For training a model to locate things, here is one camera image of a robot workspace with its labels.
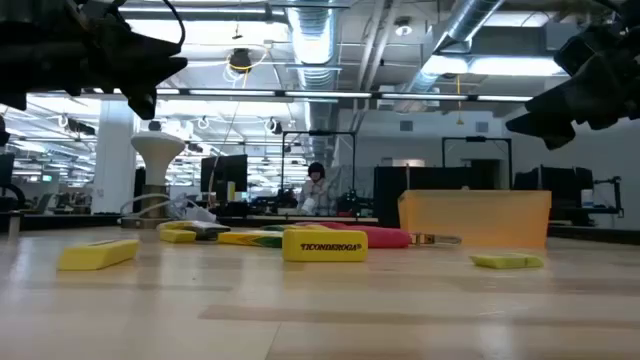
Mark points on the yellow-green sticky note pad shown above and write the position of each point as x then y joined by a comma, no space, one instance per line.
506,261

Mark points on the person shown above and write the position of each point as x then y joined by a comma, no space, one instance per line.
316,190

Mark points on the white bottle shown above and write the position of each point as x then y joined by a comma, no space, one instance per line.
587,202

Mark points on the white building column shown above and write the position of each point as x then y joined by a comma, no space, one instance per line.
115,160

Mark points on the white mushroom-shaped stand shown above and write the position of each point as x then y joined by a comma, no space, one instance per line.
157,150

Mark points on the yellow green crayon box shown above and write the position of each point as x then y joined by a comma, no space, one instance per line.
247,239

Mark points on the small yellow eraser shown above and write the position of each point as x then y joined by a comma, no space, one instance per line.
177,236

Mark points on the black ceiling camera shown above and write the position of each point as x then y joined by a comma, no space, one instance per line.
240,60

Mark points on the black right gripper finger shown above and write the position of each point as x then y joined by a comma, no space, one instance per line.
560,102
547,132

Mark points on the black edge monitor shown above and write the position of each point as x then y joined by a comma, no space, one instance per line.
6,170

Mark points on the black partition panel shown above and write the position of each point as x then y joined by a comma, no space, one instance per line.
390,195

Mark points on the yellow Ticonderoga eraser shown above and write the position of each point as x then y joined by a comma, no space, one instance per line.
325,246

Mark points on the black metal frame stand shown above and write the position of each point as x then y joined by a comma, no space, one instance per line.
320,133
475,138

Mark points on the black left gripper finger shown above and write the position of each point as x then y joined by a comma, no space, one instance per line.
142,97
150,57

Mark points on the yellow-orange plastic bin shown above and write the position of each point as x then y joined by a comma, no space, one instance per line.
475,217

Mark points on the silver ventilation duct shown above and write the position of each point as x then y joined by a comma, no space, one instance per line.
312,45
470,20

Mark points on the large yellow wedge eraser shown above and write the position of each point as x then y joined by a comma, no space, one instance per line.
97,255

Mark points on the black computer monitor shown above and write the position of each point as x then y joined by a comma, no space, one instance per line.
225,172

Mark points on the black background table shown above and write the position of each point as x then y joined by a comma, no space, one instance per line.
65,221

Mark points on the black overhead light bar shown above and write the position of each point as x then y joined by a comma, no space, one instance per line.
330,94

